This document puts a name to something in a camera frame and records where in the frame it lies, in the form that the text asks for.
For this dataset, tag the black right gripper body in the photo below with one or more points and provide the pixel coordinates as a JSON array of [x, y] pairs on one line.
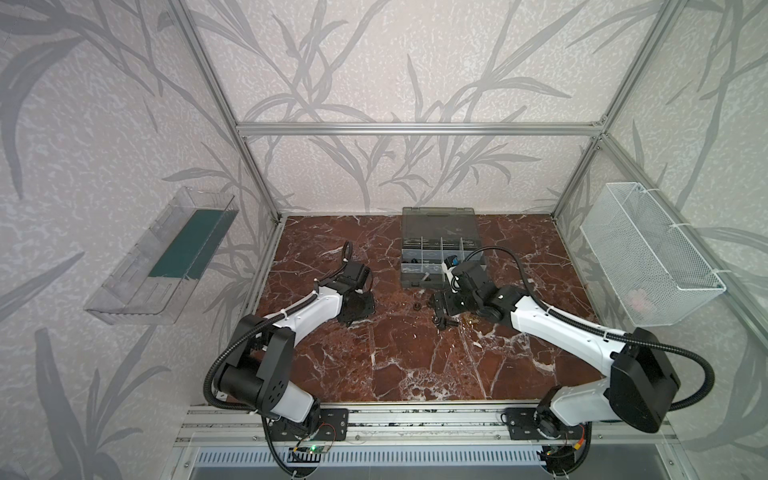
[[445, 303]]

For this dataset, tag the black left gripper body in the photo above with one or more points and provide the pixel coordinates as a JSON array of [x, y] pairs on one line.
[[359, 306]]

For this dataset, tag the grey plastic organizer box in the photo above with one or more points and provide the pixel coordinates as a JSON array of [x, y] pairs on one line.
[[431, 236]]

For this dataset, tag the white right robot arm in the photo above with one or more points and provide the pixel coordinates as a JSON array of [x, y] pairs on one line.
[[638, 383]]

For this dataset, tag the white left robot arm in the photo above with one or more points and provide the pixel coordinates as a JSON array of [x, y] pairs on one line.
[[253, 372]]

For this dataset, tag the black screws pile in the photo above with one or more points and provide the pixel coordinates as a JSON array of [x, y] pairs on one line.
[[444, 323]]

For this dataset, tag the aluminium back crossbar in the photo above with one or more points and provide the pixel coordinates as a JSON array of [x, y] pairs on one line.
[[254, 129]]

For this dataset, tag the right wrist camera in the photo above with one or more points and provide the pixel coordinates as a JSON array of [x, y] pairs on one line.
[[465, 277]]

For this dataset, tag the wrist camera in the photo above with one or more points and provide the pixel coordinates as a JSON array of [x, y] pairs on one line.
[[353, 277], [465, 277]]

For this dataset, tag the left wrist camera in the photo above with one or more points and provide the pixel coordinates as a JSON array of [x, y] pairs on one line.
[[353, 277]]

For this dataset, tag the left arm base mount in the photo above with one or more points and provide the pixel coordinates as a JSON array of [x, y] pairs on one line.
[[318, 425]]

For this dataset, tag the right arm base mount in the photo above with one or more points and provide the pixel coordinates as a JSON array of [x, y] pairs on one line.
[[527, 424]]

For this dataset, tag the white wire mesh basket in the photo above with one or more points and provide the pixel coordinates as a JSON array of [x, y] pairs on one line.
[[658, 275]]

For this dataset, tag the clear plastic wall tray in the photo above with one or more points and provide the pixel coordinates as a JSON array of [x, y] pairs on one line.
[[156, 279]]

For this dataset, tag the aluminium front rail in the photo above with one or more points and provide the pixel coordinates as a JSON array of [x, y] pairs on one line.
[[429, 423]]

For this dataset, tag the aluminium frame post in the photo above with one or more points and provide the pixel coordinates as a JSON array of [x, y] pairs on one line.
[[664, 20]]

